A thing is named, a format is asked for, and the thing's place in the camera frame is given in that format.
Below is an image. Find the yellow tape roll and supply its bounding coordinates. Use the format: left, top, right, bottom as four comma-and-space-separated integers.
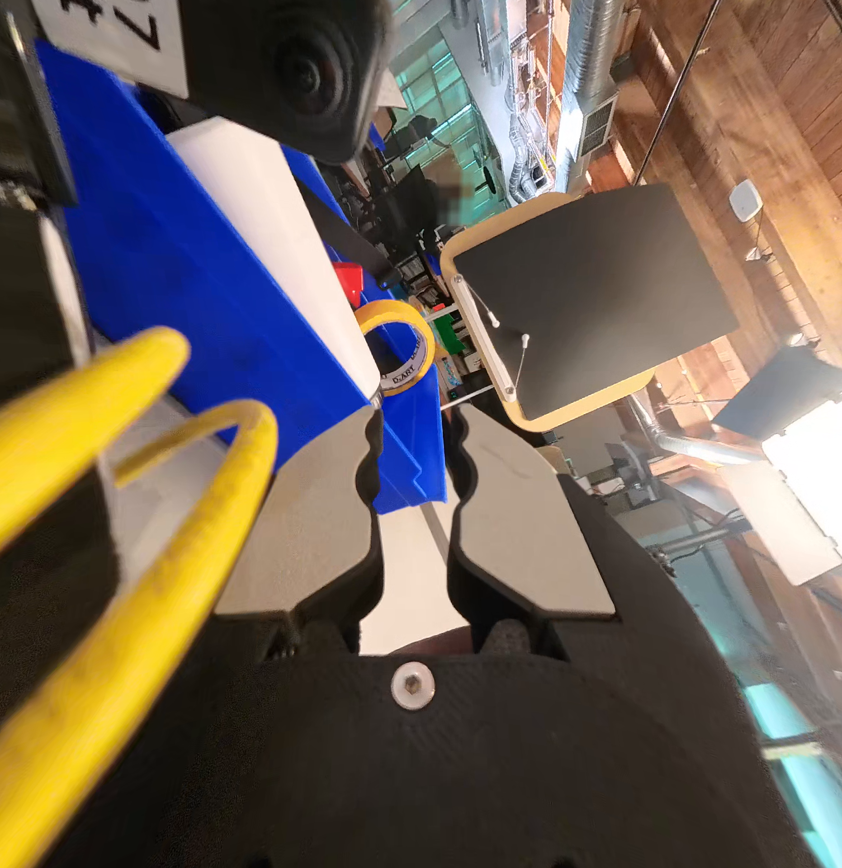
353, 298, 437, 399

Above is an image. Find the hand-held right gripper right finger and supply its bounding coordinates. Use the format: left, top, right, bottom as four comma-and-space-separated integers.
447, 403, 616, 625

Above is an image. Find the white bottle with black lid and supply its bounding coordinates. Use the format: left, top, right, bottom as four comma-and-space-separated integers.
165, 115, 384, 409

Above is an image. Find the black fabric strap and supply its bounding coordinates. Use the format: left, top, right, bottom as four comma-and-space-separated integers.
295, 179, 403, 289

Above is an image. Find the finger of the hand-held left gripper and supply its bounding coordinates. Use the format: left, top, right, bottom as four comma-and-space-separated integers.
0, 468, 121, 736
0, 203, 95, 408

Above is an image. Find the green box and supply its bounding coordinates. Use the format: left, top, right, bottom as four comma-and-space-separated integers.
433, 313, 468, 355

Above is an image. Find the silver flexible duct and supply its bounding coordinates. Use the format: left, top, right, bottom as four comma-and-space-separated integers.
628, 393, 764, 469

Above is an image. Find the yellow network cable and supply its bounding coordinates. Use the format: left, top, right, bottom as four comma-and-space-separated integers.
0, 325, 281, 868

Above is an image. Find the red plastic block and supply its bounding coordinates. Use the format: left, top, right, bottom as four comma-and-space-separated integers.
331, 261, 365, 307

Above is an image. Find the black ceiling rod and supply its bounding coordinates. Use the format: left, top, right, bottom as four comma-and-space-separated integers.
633, 0, 726, 187

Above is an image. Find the white wireless access point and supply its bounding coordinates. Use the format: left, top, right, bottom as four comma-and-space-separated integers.
728, 178, 764, 223

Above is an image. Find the white ceiling vent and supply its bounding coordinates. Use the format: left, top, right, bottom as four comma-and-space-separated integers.
576, 94, 620, 162

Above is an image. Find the blue plastic bin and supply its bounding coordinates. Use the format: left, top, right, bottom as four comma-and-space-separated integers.
34, 37, 450, 518

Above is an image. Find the bright softbox light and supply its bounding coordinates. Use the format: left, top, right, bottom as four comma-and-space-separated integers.
711, 344, 842, 587

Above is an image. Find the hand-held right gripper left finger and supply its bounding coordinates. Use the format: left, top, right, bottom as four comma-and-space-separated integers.
213, 406, 387, 635

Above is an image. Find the metal air duct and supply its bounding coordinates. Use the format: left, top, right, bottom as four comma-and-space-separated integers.
553, 0, 629, 194

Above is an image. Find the black board with tan rim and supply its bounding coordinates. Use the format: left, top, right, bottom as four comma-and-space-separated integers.
439, 182, 742, 434

